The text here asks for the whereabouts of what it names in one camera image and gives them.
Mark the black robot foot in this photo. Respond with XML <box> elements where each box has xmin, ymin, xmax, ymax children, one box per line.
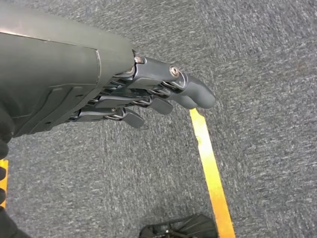
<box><xmin>138</xmin><ymin>214</ymin><xmax>218</xmax><ymax>238</ymax></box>

